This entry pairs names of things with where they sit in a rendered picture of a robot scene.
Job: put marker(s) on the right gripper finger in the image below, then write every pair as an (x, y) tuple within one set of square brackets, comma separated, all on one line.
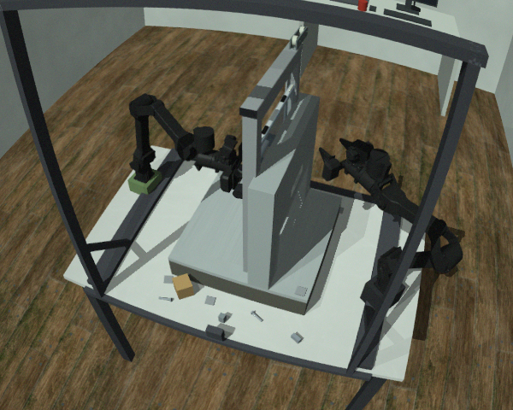
[(344, 142), (325, 155)]

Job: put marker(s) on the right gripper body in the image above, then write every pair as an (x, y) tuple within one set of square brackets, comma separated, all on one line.
[(331, 168)]

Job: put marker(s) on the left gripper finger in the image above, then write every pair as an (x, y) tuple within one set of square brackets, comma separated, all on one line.
[(236, 178)]

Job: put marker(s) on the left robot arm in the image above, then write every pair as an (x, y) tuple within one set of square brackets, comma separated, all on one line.
[(184, 142)]

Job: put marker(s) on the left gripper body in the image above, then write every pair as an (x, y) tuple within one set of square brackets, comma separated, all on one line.
[(226, 177)]

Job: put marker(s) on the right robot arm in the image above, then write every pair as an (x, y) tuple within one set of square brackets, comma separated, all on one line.
[(393, 200)]

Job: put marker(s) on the tan cardboard box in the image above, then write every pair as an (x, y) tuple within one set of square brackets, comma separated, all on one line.
[(183, 286)]

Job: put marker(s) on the dark grey metal frame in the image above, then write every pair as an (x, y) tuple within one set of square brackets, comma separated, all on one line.
[(473, 55)]

